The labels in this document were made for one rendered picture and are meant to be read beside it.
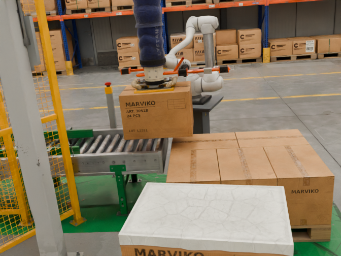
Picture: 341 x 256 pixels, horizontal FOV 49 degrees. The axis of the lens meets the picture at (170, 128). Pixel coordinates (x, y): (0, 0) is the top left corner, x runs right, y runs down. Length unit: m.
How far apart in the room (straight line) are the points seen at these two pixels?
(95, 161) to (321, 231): 1.88
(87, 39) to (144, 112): 8.96
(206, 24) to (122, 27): 8.08
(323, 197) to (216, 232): 1.68
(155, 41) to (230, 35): 7.80
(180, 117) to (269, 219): 1.88
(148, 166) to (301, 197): 1.24
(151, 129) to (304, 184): 1.31
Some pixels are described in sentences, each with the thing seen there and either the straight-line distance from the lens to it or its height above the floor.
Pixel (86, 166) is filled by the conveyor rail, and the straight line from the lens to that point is 3.33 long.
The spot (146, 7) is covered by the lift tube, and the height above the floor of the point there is 1.75.
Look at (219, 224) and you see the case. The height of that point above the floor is 1.02.
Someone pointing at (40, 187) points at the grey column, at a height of 0.70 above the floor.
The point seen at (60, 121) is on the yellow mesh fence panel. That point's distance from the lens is 3.12.
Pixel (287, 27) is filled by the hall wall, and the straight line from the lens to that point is 11.96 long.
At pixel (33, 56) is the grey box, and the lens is 2.53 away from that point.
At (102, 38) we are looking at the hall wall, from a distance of 11.99.
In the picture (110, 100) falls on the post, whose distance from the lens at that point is 3.94.
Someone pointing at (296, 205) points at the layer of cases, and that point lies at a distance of 2.94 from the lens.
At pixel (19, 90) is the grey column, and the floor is 1.35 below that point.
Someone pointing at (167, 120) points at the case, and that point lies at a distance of 3.20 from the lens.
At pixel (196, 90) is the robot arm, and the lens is 3.92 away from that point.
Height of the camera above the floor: 1.80
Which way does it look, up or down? 19 degrees down
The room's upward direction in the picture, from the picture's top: 4 degrees counter-clockwise
